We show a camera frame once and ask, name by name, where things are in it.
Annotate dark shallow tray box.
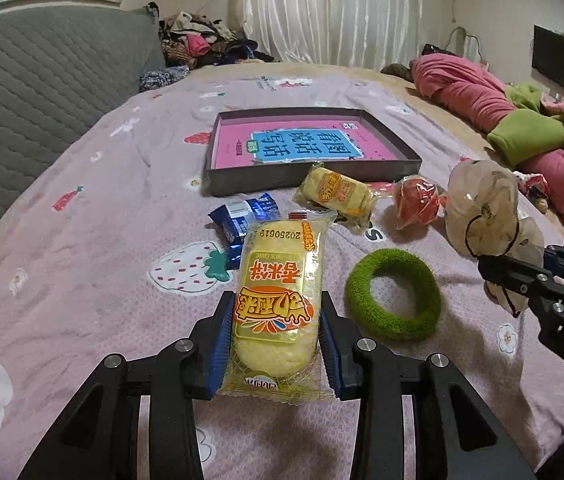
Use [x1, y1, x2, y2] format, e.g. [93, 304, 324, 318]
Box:
[205, 107, 422, 197]

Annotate green fuzzy hair ring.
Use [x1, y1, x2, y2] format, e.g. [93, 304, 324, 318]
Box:
[343, 247, 444, 342]

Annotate pink green quilted clothing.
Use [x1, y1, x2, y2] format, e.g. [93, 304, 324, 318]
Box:
[410, 53, 564, 222]

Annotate blue foil snack packet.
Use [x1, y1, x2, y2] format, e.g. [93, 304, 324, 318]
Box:
[208, 193, 281, 270]

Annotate small plush doll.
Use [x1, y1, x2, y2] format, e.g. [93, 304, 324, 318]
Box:
[513, 171, 551, 214]

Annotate red wrapped candy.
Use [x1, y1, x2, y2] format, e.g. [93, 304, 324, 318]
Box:
[393, 174, 446, 230]

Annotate pile of clothes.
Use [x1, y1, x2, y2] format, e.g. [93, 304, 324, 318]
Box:
[158, 11, 275, 70]

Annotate yellow rice cake snack pack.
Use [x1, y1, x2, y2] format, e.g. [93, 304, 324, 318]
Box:
[220, 211, 337, 404]

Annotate grey quilted headboard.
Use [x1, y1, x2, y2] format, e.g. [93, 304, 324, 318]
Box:
[0, 2, 165, 219]

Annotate white sheer curtain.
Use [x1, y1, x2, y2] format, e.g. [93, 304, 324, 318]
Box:
[235, 0, 423, 70]

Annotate blue patterned pillow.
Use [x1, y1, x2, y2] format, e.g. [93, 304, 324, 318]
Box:
[139, 65, 190, 92]

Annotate pink strawberry print blanket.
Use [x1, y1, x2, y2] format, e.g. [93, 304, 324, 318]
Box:
[0, 76, 564, 479]

